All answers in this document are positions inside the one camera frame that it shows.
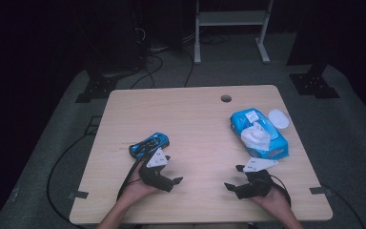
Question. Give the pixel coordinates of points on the blue toy car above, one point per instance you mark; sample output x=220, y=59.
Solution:
x=152, y=140

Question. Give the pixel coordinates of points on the white wet wipe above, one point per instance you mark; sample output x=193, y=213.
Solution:
x=254, y=136

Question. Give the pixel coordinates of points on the blue wet wipes pack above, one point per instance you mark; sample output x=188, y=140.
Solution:
x=276, y=149

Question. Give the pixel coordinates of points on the black stand base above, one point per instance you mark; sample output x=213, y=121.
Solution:
x=97, y=89
x=314, y=85

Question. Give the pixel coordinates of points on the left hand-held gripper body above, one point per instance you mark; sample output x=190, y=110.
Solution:
x=154, y=176

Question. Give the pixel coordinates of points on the person's right hand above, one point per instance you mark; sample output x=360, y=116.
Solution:
x=276, y=202

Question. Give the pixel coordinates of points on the person's left hand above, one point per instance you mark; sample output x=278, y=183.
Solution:
x=136, y=189

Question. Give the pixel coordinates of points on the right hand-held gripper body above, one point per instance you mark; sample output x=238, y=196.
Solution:
x=257, y=189

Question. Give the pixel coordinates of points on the white metal stand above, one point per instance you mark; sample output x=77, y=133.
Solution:
x=232, y=18

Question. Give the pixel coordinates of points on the black tape strip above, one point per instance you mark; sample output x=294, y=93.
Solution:
x=77, y=194
x=320, y=190

